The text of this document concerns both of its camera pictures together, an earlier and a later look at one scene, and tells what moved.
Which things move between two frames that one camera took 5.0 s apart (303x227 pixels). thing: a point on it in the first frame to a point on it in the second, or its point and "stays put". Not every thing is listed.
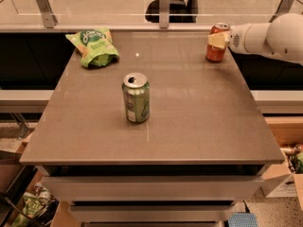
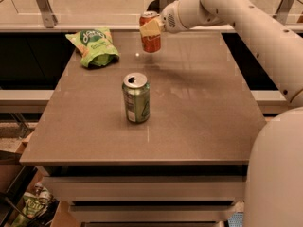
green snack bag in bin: [32, 204] stays put
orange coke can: [214, 53] to [150, 43]
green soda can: [136, 92] stays put
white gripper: [237, 41] to [170, 19]
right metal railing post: [286, 2] stays put
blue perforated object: [242, 219] stays put
